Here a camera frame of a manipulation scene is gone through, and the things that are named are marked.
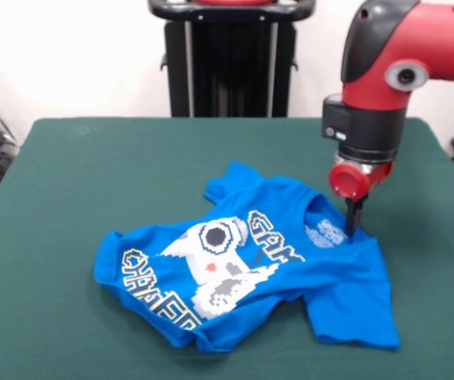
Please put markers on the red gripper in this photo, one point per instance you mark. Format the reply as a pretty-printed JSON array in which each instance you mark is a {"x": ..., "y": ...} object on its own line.
[{"x": 349, "y": 180}]

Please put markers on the blue game-controller print t-shirt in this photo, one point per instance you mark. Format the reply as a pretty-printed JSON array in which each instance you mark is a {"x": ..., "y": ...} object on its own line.
[{"x": 349, "y": 285}]

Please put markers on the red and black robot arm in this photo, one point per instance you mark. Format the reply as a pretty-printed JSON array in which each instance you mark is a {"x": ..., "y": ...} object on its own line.
[{"x": 389, "y": 59}]

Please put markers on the dark green table cloth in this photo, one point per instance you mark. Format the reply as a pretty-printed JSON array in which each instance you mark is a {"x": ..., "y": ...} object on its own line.
[{"x": 92, "y": 178}]

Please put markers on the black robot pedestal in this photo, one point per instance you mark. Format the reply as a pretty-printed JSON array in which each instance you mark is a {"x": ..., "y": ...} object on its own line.
[{"x": 231, "y": 59}]

